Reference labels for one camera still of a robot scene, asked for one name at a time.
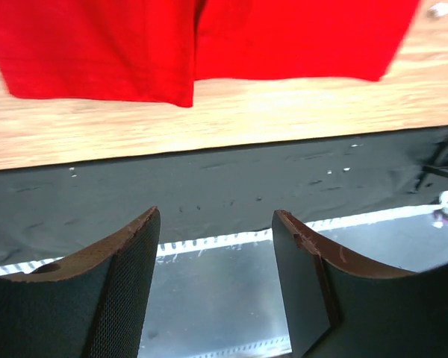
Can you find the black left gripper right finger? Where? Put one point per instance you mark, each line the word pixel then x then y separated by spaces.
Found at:
pixel 339 303

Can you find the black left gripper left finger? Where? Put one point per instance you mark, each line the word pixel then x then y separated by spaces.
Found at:
pixel 89 304

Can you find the red t shirt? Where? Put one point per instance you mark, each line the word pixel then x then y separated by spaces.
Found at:
pixel 155 51

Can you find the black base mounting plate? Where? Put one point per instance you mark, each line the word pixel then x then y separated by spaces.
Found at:
pixel 53 211

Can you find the white slotted cable duct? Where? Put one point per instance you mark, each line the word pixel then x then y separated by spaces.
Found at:
pixel 236 240

